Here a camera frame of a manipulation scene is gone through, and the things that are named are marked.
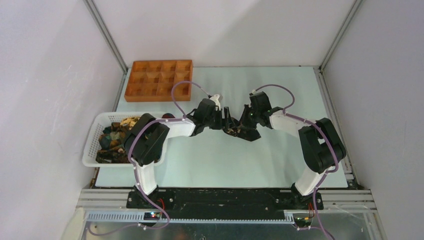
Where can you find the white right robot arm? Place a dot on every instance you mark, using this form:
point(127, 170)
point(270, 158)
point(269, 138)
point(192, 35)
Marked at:
point(321, 145)

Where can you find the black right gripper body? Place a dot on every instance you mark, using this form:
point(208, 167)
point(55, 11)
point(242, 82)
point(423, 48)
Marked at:
point(250, 119)

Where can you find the dark red striped tie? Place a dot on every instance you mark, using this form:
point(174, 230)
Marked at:
point(168, 116)

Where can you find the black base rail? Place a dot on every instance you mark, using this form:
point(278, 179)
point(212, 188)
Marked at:
point(232, 204)

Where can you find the green gold patterned tie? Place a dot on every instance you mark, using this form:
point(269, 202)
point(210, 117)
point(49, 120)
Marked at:
point(112, 142)

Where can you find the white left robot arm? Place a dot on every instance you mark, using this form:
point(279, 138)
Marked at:
point(145, 141)

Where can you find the aluminium frame rail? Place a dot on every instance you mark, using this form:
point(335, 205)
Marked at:
point(111, 205)

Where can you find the black gold floral tie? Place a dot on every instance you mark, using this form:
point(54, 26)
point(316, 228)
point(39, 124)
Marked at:
point(242, 132)

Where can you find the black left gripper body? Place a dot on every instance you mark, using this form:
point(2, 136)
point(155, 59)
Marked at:
point(214, 121)

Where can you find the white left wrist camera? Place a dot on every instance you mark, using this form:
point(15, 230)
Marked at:
point(216, 98)

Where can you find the wooden compartment tray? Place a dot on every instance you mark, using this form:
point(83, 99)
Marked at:
point(153, 80)

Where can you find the white plastic basket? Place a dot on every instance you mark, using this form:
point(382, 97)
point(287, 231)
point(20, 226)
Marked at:
point(92, 144)

